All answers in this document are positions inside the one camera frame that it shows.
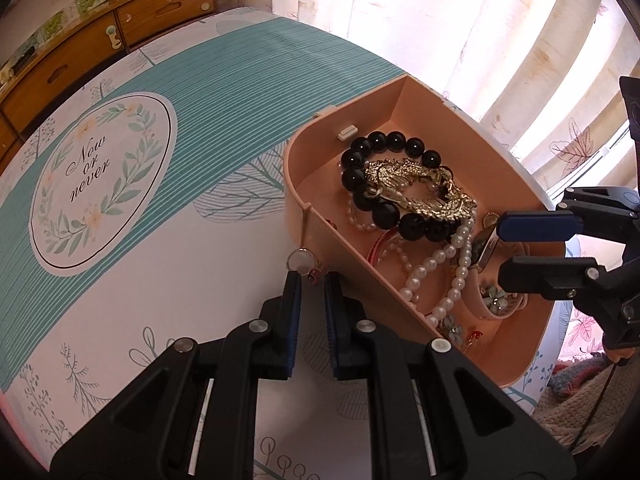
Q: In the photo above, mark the white flower brooch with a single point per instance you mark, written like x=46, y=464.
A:
x=493, y=299

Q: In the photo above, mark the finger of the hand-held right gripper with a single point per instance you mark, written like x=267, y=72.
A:
x=540, y=275
x=535, y=225

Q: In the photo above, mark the small flower earring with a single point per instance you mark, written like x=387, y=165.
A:
x=456, y=332

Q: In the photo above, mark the knit blanket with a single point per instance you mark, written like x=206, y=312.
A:
x=580, y=400

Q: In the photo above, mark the peach jewelry box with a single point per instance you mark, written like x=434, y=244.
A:
x=345, y=240

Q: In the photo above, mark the teal printed tablecloth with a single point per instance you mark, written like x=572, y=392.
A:
x=210, y=110

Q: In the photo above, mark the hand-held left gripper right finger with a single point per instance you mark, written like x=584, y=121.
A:
x=331, y=330

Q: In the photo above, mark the white teal hanging gadget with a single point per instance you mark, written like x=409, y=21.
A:
x=114, y=36

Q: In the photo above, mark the green printed pictures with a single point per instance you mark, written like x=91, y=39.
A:
x=75, y=10

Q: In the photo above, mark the wooden drawer cabinet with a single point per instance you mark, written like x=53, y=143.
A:
x=75, y=67

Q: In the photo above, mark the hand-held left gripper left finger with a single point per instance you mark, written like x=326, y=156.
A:
x=295, y=325

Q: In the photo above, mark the black remote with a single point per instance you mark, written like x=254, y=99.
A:
x=22, y=58

